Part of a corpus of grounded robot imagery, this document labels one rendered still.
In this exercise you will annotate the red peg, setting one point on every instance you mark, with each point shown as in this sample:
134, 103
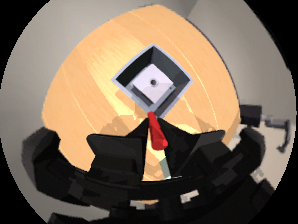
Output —
156, 136

